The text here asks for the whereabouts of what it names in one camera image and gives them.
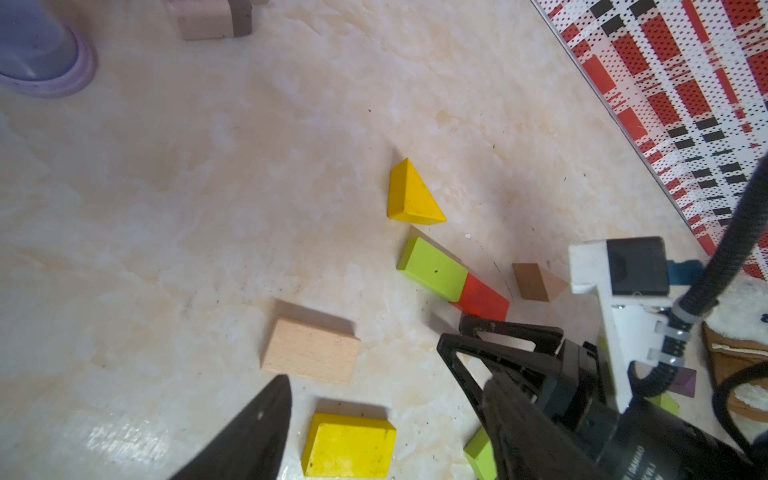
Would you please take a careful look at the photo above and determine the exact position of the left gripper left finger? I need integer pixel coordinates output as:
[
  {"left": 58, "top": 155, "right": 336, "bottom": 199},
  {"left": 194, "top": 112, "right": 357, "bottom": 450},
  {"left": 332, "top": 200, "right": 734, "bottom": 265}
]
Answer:
[{"left": 173, "top": 374, "right": 292, "bottom": 479}]

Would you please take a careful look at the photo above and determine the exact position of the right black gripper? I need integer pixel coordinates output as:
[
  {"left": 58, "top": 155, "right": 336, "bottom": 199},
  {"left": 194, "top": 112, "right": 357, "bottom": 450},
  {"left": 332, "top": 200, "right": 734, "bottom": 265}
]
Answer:
[{"left": 436, "top": 314, "right": 619, "bottom": 430}]

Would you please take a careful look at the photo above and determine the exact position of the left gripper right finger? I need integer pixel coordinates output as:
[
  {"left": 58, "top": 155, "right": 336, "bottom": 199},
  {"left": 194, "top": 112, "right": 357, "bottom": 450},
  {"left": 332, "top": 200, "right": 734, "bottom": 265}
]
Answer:
[{"left": 482, "top": 376, "right": 606, "bottom": 479}]

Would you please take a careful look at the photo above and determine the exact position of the red rectangular block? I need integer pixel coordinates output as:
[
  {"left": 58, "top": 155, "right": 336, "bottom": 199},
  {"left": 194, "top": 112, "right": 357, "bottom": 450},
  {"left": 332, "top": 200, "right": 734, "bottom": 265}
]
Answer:
[{"left": 452, "top": 273, "right": 510, "bottom": 322}]

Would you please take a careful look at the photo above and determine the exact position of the natural wood rectangular block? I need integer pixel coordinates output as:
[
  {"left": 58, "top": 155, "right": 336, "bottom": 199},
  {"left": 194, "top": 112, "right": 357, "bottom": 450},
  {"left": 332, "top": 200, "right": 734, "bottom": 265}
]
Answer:
[{"left": 261, "top": 318, "right": 361, "bottom": 385}]

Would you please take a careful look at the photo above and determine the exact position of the light green rectangular block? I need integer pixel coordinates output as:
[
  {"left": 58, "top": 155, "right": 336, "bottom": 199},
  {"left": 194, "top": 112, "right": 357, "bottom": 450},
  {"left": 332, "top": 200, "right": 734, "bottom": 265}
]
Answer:
[{"left": 397, "top": 236, "right": 469, "bottom": 303}]

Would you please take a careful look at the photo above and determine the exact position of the yellow triangle block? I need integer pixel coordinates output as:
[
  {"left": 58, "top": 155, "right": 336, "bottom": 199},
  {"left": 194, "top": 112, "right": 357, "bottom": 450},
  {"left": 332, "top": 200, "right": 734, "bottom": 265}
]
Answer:
[{"left": 387, "top": 158, "right": 447, "bottom": 225}]

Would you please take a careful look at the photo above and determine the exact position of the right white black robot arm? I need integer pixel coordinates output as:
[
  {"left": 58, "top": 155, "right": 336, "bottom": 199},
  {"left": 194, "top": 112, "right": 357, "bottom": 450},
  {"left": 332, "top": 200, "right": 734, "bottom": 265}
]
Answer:
[{"left": 437, "top": 314, "right": 767, "bottom": 479}]

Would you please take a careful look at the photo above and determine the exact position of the natural wood triangle block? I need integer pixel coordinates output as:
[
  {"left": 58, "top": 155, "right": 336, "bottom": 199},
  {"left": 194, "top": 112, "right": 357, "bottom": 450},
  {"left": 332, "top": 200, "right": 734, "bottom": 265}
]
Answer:
[{"left": 512, "top": 263, "right": 570, "bottom": 302}]

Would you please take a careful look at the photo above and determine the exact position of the yellow rectangular block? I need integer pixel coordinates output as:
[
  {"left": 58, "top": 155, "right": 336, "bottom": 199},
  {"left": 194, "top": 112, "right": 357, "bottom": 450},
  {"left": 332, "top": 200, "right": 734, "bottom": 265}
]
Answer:
[{"left": 301, "top": 413, "right": 397, "bottom": 479}]

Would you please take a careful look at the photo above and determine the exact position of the purple triangle block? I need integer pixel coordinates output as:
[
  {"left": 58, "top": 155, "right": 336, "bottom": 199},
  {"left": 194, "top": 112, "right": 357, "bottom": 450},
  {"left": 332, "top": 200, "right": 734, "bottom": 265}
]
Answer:
[{"left": 668, "top": 367, "right": 697, "bottom": 398}]

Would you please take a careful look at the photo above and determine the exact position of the teal triangle block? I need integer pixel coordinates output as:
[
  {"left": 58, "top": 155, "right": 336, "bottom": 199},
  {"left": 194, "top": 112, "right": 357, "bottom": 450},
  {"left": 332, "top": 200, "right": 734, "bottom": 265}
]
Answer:
[{"left": 667, "top": 260, "right": 705, "bottom": 286}]

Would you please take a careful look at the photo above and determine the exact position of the white teddy bear brown shirt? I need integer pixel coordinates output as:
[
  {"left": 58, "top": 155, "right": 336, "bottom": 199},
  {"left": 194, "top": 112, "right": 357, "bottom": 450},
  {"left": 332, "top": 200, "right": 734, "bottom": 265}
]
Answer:
[{"left": 702, "top": 275, "right": 767, "bottom": 423}]

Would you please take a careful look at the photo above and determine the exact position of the small brown white object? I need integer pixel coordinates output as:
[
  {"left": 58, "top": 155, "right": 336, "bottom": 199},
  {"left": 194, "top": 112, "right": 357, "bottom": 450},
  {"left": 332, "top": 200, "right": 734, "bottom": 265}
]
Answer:
[{"left": 165, "top": 0, "right": 253, "bottom": 41}]

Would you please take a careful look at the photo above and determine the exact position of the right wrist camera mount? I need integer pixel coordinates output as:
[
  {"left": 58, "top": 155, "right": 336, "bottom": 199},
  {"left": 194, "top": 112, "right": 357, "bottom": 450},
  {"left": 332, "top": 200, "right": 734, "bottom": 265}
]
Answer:
[{"left": 568, "top": 240, "right": 691, "bottom": 413}]

